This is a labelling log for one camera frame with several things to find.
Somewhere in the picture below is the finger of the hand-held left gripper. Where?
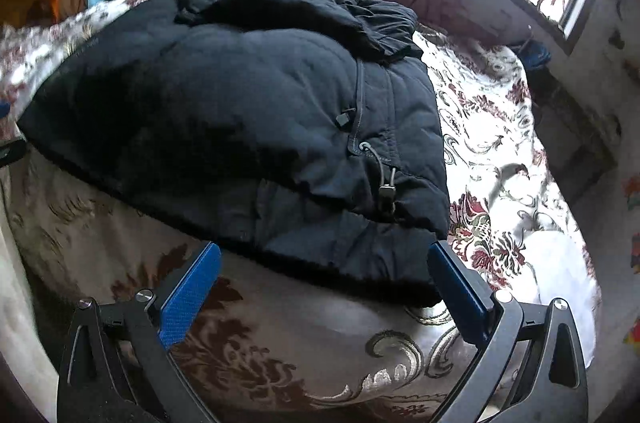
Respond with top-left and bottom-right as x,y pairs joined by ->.
0,139 -> 27,169

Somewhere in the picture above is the wooden side table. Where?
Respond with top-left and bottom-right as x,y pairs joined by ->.
530,70 -> 618,204

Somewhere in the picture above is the floral bed quilt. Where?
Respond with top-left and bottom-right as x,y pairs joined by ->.
0,0 -> 603,423

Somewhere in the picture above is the black padded jacket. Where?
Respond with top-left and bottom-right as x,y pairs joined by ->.
17,0 -> 451,306

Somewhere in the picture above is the blue bag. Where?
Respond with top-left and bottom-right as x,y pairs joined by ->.
520,38 -> 551,71

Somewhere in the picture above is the colourful wall sticker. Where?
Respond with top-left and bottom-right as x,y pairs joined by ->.
623,176 -> 640,211

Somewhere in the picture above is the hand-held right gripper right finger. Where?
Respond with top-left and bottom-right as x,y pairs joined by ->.
427,240 -> 590,423

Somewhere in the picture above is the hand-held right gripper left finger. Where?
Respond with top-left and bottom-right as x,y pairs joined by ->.
56,242 -> 222,423

